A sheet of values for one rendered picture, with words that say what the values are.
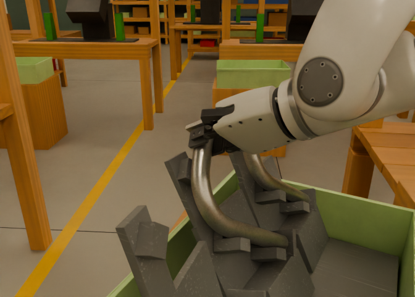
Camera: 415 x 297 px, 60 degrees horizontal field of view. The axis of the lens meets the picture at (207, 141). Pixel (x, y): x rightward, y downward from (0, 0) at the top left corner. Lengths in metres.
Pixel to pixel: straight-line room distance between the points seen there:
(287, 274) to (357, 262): 0.22
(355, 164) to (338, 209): 0.74
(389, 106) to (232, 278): 0.38
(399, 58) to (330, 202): 0.51
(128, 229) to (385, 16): 0.31
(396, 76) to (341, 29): 0.09
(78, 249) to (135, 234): 1.90
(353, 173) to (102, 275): 1.35
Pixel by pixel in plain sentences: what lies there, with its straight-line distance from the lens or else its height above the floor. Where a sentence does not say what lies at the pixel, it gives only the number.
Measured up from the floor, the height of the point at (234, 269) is 0.94.
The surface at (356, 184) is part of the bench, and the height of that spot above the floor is 0.62.
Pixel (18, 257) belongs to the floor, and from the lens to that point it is 2.36.
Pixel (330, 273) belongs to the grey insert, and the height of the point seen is 0.85.
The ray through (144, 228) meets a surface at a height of 1.15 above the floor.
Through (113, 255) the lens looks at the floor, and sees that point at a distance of 2.19.
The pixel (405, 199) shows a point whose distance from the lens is 1.07.
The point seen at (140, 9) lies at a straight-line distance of 10.69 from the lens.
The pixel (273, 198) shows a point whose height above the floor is 1.01.
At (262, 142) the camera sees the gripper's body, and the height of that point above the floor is 1.18.
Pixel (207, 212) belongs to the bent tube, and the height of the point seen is 1.07.
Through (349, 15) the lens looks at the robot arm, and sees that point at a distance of 0.36.
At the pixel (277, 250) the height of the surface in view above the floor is 0.96.
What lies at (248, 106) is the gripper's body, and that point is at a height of 1.24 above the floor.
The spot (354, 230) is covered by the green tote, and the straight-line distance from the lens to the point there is 0.90.
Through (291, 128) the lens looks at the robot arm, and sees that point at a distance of 0.46.
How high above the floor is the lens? 1.38
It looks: 23 degrees down
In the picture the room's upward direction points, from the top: straight up
